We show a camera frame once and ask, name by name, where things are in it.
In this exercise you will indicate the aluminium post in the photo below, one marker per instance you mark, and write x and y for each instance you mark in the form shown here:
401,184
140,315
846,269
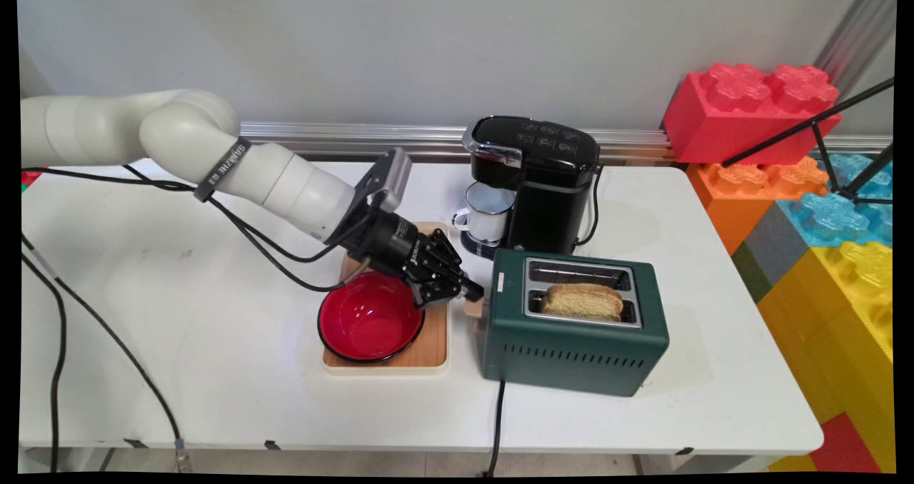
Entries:
860,34

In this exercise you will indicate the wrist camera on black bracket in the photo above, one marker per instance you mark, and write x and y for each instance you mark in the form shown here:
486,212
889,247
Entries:
385,180

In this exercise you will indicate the toast bread slice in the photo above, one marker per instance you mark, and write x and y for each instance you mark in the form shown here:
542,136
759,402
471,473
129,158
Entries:
582,303

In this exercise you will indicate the big green toy brick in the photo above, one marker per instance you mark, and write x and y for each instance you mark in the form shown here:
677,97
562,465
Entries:
750,273

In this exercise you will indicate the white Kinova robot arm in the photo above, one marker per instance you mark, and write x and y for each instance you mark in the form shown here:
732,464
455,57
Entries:
186,134

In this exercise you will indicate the flat red toy brick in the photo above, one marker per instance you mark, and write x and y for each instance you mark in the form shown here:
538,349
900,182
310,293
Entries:
846,445

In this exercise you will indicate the big red toy brick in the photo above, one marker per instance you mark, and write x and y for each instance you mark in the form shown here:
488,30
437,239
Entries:
721,123

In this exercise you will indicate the black coffee machine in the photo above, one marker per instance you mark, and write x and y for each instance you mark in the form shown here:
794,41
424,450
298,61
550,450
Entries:
546,177

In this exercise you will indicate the white enamel mug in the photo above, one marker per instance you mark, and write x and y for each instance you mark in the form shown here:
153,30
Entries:
489,216

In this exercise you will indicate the black tripod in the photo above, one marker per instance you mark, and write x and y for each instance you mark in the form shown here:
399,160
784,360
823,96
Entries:
821,138

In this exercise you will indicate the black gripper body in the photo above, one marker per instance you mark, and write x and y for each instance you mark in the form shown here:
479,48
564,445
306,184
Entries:
396,245

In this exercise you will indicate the red bowl with black rim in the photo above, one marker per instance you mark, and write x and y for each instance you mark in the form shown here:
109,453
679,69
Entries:
368,323

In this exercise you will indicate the wooden toaster lever knob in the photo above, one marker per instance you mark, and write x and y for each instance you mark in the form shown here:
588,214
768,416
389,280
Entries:
474,309

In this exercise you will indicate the big yellow toy brick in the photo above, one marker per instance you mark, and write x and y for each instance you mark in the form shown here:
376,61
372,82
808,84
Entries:
835,341

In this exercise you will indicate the dark green toaster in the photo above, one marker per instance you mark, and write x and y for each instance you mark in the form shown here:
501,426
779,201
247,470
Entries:
571,352

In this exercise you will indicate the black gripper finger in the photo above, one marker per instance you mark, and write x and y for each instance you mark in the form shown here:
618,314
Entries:
435,295
453,266

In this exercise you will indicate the big blue toy brick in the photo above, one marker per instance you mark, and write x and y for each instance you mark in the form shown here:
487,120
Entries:
835,216

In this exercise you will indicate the small red object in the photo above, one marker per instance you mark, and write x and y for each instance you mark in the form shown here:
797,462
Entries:
30,179

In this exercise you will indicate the wooden cutting board white rim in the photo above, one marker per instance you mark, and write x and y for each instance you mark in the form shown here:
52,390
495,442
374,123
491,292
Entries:
432,341

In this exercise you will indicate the aluminium rail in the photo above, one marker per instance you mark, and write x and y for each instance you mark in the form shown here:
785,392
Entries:
643,141

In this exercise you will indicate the big orange toy brick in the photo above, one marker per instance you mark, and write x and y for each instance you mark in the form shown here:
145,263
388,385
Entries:
735,191

